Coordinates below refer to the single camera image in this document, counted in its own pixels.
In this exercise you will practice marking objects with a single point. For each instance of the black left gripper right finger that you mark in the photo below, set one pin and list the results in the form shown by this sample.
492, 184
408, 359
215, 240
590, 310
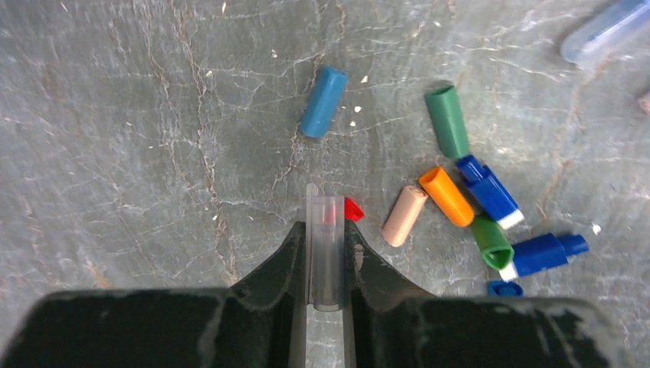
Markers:
389, 321

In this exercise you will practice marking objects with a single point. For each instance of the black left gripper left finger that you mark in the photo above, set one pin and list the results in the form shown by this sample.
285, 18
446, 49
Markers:
258, 322

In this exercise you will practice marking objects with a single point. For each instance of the red marker cap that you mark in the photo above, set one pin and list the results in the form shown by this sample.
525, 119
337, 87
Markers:
352, 210

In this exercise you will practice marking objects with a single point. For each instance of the green marker cap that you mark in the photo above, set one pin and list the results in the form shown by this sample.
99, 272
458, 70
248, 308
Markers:
448, 123
496, 251

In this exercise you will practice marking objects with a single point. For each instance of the orange marker cap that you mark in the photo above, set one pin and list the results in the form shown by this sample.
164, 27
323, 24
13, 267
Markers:
447, 196

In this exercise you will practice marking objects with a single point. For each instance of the blue white marker cap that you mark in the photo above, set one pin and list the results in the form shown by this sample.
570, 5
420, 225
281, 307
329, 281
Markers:
489, 192

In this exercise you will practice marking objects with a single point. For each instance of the pink pen clear cap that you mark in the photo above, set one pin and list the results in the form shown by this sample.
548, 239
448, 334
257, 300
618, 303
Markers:
644, 103

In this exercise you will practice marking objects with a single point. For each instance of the beige marker cap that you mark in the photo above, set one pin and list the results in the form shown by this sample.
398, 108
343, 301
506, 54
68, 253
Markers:
403, 216

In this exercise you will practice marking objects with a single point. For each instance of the blue long nib marker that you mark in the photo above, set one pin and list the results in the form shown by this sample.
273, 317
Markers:
593, 41

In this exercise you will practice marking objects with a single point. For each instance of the large blue marker cap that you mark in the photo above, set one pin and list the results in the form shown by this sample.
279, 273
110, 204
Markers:
505, 289

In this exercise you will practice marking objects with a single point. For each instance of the small blue marker cap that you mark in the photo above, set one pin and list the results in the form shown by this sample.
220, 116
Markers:
542, 253

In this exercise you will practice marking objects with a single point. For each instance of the light blue marker cap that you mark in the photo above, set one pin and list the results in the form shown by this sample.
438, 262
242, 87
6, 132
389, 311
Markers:
323, 102

